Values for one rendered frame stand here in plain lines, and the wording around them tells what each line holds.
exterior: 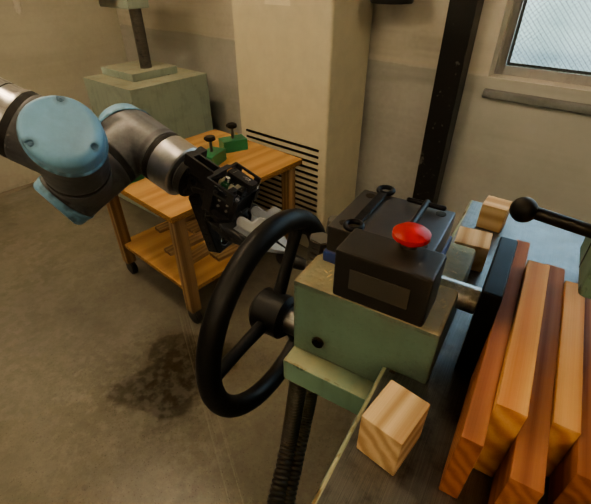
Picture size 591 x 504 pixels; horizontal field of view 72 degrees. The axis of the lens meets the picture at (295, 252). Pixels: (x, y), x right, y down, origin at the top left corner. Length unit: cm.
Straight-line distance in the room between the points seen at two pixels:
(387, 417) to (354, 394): 10
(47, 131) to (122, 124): 19
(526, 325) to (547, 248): 26
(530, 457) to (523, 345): 7
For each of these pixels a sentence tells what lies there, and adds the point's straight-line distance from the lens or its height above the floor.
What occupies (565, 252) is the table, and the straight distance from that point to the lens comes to 61.
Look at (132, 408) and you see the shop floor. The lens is 153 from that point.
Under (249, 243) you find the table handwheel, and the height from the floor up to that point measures 95.
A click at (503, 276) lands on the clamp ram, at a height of 100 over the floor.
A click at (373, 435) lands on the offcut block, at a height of 93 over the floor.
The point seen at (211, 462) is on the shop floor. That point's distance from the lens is 136.
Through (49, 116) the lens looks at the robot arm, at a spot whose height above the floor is 105.
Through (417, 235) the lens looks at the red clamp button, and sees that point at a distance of 32.
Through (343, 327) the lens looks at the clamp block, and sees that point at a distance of 37.
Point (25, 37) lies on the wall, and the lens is 309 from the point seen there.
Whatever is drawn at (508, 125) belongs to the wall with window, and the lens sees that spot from 176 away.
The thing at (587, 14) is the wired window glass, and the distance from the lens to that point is 175.
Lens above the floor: 119
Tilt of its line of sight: 36 degrees down
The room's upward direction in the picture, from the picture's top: straight up
